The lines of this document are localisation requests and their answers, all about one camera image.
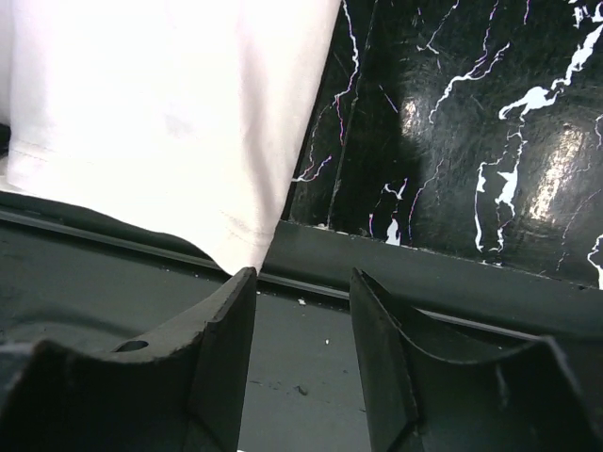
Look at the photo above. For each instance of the white and green t-shirt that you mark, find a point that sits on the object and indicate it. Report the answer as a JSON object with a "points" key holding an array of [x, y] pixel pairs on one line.
{"points": [[183, 118]]}

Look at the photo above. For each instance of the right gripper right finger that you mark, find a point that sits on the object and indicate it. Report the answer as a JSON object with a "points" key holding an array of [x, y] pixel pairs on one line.
{"points": [[430, 386]]}

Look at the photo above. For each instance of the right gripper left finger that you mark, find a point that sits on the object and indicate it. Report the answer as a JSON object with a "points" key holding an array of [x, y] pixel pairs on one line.
{"points": [[178, 387]]}

